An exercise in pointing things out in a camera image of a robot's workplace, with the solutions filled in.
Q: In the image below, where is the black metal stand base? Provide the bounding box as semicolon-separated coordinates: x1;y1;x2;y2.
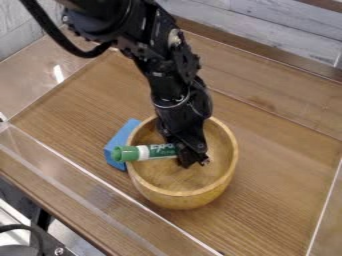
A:
28;231;77;256

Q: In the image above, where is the brown wooden bowl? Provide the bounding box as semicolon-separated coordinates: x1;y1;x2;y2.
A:
127;117;239;210

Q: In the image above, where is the blue foam block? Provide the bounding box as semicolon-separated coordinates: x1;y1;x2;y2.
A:
103;118;141;172

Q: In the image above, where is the green Expo marker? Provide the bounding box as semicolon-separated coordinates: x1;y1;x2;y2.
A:
111;144;176;162

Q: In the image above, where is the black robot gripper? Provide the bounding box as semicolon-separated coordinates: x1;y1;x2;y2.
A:
119;24;212;168

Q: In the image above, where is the black cable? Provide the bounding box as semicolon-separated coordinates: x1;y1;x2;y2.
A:
0;223;49;256

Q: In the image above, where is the clear acrylic tray wall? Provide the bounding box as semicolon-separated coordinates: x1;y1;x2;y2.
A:
0;123;222;256

